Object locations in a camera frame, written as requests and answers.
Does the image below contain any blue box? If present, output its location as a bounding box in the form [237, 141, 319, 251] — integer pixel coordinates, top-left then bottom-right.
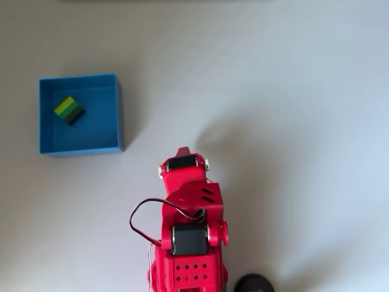
[38, 72, 125, 158]

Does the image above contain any black red looped cable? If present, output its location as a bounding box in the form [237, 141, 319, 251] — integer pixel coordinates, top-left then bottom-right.
[128, 198, 204, 247]

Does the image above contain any green lego brick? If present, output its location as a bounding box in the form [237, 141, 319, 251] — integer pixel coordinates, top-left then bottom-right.
[53, 96, 86, 126]

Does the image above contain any thin white cable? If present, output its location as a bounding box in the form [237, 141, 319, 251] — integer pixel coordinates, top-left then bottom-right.
[147, 243, 154, 292]

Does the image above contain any black round object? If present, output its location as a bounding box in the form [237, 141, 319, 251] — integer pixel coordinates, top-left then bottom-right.
[233, 273, 276, 292]

